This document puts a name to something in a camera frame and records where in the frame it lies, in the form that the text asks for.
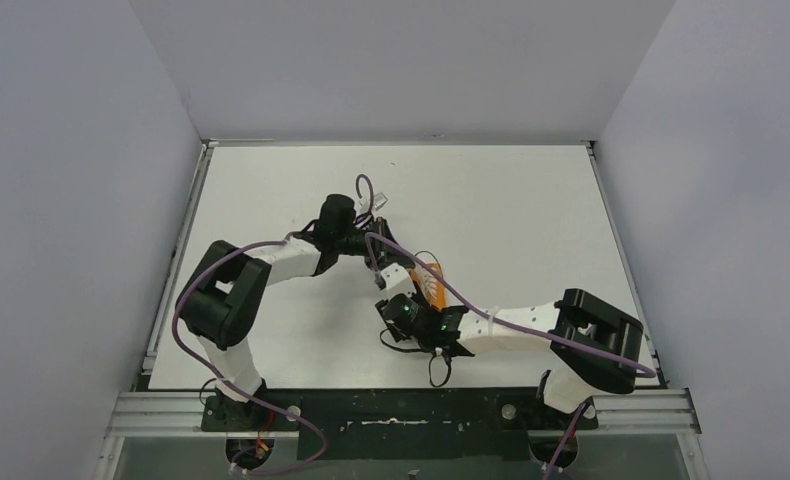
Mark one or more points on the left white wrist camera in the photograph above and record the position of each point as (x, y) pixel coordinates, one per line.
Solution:
(379, 201)

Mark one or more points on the cream shoelace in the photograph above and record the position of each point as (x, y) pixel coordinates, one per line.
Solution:
(427, 257)

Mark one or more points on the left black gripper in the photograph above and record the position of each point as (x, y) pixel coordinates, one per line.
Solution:
(378, 229)

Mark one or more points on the aluminium right table rail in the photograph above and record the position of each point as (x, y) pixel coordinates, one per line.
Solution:
(661, 381)

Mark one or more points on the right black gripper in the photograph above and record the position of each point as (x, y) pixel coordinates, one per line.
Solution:
(416, 295)

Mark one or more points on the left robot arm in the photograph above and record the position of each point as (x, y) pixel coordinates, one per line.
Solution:
(220, 301)

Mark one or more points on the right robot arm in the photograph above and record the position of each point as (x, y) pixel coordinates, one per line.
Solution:
(597, 345)

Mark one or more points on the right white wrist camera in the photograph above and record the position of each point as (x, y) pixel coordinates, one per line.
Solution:
(395, 279)

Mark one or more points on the orange canvas sneaker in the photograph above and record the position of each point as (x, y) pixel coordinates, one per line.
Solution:
(431, 288)

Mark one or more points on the aluminium front rail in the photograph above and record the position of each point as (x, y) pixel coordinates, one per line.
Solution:
(178, 414)

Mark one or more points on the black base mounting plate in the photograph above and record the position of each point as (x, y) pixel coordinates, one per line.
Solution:
(508, 423)

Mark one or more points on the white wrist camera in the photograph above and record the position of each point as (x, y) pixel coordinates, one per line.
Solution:
(395, 279)
(379, 201)

